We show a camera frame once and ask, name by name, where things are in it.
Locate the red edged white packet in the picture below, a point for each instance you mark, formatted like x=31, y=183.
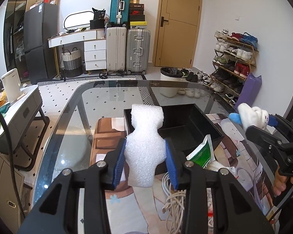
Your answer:
x=210, y=208

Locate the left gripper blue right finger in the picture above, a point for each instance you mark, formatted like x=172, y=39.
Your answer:
x=170, y=165

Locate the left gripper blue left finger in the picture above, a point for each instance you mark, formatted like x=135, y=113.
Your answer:
x=118, y=162

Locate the black cardboard box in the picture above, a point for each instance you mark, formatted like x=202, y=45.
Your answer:
x=186, y=125

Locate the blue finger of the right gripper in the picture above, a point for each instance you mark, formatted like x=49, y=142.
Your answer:
x=272, y=121

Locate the white foam block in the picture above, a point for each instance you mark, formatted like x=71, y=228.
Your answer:
x=145, y=149

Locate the purple paper bag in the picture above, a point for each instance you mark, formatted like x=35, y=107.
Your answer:
x=250, y=90

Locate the stacked shoe boxes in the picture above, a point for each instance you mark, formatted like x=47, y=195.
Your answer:
x=136, y=15

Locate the wooden shoe rack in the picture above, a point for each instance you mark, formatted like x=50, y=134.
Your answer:
x=235, y=58

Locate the black refrigerator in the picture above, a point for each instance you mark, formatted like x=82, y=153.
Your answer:
x=40, y=24

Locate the white electric kettle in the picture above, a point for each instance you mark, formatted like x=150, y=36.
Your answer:
x=12, y=83

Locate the oval black framed mirror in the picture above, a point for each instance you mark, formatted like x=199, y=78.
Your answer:
x=78, y=20

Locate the person's right hand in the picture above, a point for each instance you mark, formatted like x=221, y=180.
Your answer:
x=279, y=183

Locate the white suitcase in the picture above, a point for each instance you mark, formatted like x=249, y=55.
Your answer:
x=116, y=48

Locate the silver aluminium suitcase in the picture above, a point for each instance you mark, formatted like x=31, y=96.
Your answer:
x=137, y=50

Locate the tan wooden door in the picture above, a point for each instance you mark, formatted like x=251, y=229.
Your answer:
x=176, y=33

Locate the green white sachet packet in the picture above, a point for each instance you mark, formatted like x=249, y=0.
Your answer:
x=203, y=154

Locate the white blue plush toy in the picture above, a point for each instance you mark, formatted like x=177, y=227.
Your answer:
x=250, y=116

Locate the grey white woven basket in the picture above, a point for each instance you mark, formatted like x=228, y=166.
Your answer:
x=72, y=62

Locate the white trash bin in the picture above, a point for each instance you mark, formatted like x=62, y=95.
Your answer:
x=172, y=75

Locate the anime printed desk mat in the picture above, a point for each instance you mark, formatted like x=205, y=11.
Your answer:
x=234, y=211

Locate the black handbag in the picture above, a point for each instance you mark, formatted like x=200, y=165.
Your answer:
x=98, y=21

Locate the grey side cabinet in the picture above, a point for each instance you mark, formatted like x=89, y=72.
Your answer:
x=19, y=117

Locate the teal suitcase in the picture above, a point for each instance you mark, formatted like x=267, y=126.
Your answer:
x=119, y=12

